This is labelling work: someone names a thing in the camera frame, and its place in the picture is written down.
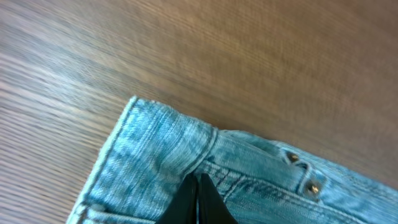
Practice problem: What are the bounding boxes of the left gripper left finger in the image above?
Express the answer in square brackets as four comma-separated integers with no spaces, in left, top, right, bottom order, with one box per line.
[156,174,198,224]

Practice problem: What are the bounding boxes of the light blue denim shorts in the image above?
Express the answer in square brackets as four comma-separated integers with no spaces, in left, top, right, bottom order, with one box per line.
[67,97,397,223]

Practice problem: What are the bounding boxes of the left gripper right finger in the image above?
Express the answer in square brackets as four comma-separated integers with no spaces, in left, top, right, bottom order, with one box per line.
[198,174,238,224]

